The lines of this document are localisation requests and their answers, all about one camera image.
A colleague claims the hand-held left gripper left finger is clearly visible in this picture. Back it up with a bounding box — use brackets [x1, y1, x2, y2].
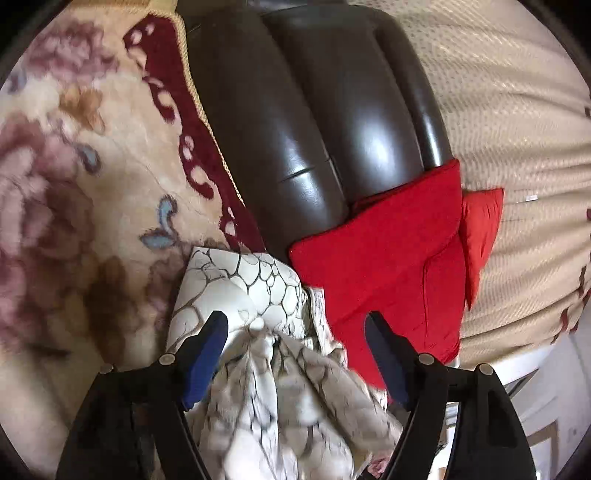
[55, 311, 230, 480]

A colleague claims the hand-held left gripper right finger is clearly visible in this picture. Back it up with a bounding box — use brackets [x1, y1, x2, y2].
[364, 311, 539, 480]

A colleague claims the white garment with crackle print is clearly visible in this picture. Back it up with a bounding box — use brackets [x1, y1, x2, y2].
[164, 246, 406, 480]

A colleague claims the large red pillow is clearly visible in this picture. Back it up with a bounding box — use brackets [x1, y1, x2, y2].
[288, 159, 466, 386]

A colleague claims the small orange-red pillow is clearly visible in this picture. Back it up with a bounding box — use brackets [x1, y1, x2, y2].
[461, 187, 505, 311]

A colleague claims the white cabinet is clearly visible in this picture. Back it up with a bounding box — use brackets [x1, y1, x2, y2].
[443, 332, 591, 480]

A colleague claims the floral plush blanket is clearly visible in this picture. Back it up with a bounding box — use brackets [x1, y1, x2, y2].
[0, 0, 278, 467]

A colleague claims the beige quilted curtain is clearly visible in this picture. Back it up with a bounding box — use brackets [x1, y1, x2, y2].
[360, 0, 591, 370]

